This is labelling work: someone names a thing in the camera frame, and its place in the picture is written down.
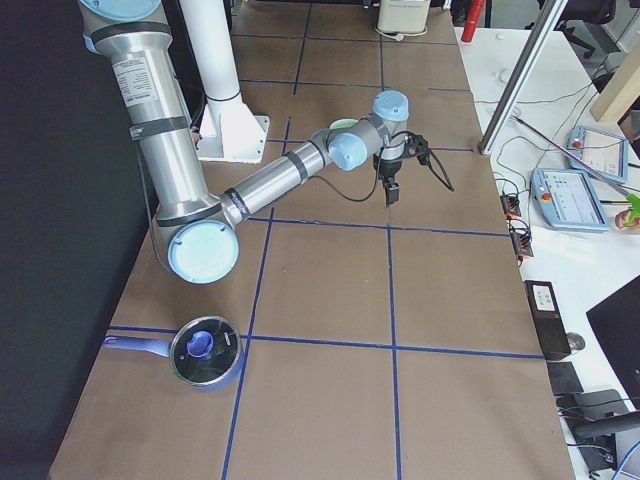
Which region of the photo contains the red cylinder bottle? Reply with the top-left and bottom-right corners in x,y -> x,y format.
461,0 -> 486,44

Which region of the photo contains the white chrome toaster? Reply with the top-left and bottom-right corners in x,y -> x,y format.
376,0 -> 430,40

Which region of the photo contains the green handled reacher grabber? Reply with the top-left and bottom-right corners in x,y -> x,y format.
510,112 -> 640,224

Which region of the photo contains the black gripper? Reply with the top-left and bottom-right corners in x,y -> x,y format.
373,155 -> 403,207

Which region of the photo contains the orange black connector block far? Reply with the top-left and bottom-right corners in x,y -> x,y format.
500,193 -> 522,220

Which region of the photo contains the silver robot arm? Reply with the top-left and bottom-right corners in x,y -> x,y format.
79,1 -> 409,284

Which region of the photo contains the blue teach pendant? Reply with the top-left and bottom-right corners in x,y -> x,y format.
567,125 -> 629,184
531,168 -> 610,232

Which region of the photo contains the far blue teach pendant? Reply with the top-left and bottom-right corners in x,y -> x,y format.
567,125 -> 629,184

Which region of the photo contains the white pedestal column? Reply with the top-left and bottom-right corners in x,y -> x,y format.
179,0 -> 270,164

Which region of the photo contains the orange black connector block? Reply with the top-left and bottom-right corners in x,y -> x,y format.
500,193 -> 522,220
508,219 -> 534,261

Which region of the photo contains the aluminium frame post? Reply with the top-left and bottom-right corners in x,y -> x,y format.
478,0 -> 568,155

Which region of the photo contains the black power adapter box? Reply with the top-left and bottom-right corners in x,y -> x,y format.
524,280 -> 571,361

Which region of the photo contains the orange black connector block near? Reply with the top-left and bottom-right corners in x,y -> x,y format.
508,219 -> 534,261

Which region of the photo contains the near blue teach pendant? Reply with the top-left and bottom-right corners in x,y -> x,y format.
531,168 -> 610,232

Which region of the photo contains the black monitor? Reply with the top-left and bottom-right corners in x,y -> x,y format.
587,277 -> 639,408

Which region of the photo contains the green bowl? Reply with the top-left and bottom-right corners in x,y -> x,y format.
329,118 -> 358,130

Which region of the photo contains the blue saucepan with glass lid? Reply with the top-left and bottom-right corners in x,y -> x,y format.
103,316 -> 245,391

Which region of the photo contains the black camera cable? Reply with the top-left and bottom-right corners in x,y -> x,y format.
319,130 -> 456,203

